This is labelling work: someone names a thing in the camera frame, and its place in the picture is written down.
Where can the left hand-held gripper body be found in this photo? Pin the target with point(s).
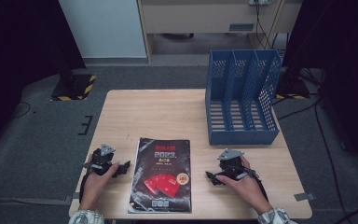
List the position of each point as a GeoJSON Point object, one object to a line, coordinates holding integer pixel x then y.
{"type": "Point", "coordinates": [101, 161]}

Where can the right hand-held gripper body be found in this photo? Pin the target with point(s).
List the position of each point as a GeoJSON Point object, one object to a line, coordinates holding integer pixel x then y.
{"type": "Point", "coordinates": [233, 166]}

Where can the blue plastic file rack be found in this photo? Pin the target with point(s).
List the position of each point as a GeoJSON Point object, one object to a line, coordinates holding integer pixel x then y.
{"type": "Point", "coordinates": [242, 130]}

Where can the black book with red print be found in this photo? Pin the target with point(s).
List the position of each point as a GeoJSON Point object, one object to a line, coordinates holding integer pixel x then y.
{"type": "Point", "coordinates": [161, 175]}

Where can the person's left hand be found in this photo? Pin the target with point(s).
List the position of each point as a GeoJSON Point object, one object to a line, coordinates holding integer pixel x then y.
{"type": "Point", "coordinates": [96, 185]}

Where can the person's right hand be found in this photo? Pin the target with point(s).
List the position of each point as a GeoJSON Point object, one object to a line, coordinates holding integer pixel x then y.
{"type": "Point", "coordinates": [248, 189]}

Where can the grey tape strip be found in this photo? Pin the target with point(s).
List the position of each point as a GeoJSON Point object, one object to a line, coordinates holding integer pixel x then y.
{"type": "Point", "coordinates": [73, 197]}
{"type": "Point", "coordinates": [304, 196]}

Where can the black stand base striped edge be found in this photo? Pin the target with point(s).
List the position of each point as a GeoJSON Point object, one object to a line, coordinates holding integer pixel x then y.
{"type": "Point", "coordinates": [73, 88]}
{"type": "Point", "coordinates": [292, 88]}

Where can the white panel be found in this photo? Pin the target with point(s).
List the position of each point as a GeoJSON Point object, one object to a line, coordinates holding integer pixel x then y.
{"type": "Point", "coordinates": [105, 28]}

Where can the beige wooden cabinet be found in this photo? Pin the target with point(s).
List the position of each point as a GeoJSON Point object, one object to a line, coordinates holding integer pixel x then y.
{"type": "Point", "coordinates": [199, 17]}

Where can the white power strip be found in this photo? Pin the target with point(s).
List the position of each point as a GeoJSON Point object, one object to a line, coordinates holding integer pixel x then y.
{"type": "Point", "coordinates": [261, 1]}

